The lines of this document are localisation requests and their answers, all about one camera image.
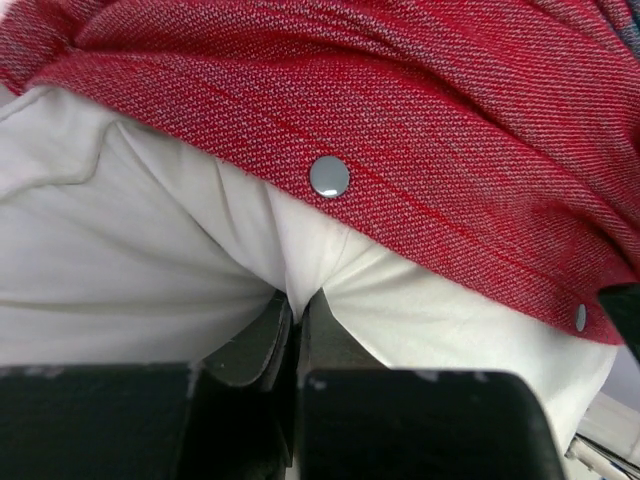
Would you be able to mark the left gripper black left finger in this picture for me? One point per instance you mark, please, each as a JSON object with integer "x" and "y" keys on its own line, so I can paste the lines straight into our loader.
{"x": 223, "y": 417}

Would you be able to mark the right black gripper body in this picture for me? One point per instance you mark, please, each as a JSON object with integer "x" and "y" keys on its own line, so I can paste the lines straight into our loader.
{"x": 621, "y": 304}

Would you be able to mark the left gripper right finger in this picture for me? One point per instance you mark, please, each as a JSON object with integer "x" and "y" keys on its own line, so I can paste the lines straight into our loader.
{"x": 360, "y": 420}

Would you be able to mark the red printed pillowcase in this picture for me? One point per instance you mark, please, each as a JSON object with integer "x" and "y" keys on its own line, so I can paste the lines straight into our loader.
{"x": 495, "y": 143}

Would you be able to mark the white pillow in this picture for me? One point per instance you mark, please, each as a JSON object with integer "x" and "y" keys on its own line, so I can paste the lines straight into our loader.
{"x": 122, "y": 245}

